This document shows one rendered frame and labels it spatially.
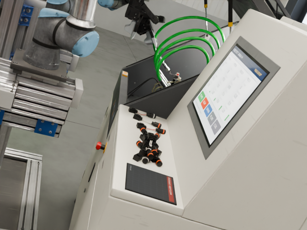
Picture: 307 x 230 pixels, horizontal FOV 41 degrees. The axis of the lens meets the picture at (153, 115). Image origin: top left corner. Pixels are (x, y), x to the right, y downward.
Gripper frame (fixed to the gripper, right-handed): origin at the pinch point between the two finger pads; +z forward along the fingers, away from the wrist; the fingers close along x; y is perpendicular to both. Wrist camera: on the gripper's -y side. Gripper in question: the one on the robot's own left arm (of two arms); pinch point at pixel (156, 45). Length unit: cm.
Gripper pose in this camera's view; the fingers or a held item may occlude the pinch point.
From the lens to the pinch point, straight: 213.4
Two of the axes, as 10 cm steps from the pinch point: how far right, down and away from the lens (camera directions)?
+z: 3.3, 9.4, -0.1
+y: -9.3, 3.3, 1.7
